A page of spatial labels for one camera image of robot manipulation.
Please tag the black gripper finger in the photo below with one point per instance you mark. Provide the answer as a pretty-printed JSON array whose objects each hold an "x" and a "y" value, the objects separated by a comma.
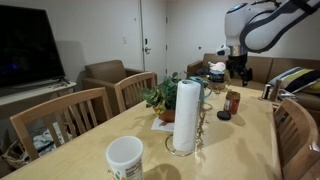
[
  {"x": 232, "y": 73},
  {"x": 248, "y": 76}
]

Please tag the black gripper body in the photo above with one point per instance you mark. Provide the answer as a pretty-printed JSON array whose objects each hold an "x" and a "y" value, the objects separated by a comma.
[{"x": 237, "y": 63}]

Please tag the red sauce glass jar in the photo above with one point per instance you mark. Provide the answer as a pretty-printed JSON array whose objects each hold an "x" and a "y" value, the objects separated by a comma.
[{"x": 232, "y": 102}]

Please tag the black jar lid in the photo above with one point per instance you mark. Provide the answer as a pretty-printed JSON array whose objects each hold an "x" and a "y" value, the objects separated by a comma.
[{"x": 223, "y": 115}]

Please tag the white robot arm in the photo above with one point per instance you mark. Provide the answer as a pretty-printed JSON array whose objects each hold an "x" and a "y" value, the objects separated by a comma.
[{"x": 258, "y": 26}]

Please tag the brown leather sofa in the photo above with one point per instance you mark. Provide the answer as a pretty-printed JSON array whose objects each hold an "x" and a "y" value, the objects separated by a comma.
[{"x": 264, "y": 69}]

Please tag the tissue box on table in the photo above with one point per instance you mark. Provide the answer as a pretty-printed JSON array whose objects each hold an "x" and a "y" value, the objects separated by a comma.
[{"x": 216, "y": 71}]

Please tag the teal watering can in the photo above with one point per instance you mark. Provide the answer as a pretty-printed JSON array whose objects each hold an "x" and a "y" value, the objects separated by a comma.
[{"x": 203, "y": 85}]

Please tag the striped throw pillow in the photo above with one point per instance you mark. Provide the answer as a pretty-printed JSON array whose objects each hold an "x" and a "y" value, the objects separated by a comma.
[{"x": 299, "y": 79}]

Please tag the white paper towel roll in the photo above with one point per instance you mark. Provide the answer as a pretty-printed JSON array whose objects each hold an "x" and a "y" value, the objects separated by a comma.
[{"x": 188, "y": 92}]

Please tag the green potted plant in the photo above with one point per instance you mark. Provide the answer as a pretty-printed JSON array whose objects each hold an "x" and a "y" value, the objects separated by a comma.
[{"x": 162, "y": 98}]

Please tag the right wooden chair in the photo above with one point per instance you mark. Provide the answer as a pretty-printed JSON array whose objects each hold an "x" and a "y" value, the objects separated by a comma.
[{"x": 297, "y": 137}]

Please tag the white paper under pot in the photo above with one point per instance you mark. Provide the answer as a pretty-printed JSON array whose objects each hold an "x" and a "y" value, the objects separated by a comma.
[{"x": 161, "y": 125}]

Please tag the metal paper towel holder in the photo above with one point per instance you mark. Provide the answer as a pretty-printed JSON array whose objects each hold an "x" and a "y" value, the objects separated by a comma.
[{"x": 176, "y": 151}]

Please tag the white door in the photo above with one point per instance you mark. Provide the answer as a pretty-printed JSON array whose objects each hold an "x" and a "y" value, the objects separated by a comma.
[{"x": 153, "y": 23}]

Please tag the brown leather armchair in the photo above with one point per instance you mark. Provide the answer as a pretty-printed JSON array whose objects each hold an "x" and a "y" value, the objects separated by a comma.
[{"x": 107, "y": 74}]

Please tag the white plastic cup container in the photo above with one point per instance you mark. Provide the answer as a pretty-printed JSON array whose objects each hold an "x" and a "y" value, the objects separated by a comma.
[{"x": 124, "y": 156}]

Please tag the near left wooden chair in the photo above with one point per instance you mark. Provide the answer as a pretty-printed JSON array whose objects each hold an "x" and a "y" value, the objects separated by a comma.
[{"x": 65, "y": 117}]

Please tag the white tv stand shelf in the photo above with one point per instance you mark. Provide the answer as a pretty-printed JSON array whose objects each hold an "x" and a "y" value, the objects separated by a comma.
[{"x": 4, "y": 100}]

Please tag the black flat screen television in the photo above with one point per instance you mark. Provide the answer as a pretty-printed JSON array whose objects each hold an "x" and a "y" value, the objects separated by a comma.
[{"x": 28, "y": 50}]

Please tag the wicker basket on floor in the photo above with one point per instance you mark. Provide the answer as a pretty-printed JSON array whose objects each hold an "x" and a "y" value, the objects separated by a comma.
[{"x": 16, "y": 155}]

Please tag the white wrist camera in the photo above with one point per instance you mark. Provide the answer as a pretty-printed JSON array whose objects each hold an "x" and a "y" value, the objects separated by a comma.
[{"x": 223, "y": 50}]

